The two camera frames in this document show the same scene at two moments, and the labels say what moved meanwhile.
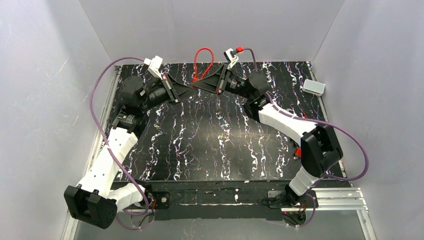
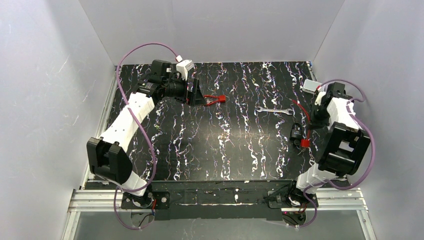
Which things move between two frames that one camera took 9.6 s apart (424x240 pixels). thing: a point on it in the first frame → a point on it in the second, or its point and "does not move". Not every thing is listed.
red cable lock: (196, 78) → (222, 98)
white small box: (316, 88) does not move
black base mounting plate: (206, 200) does not move
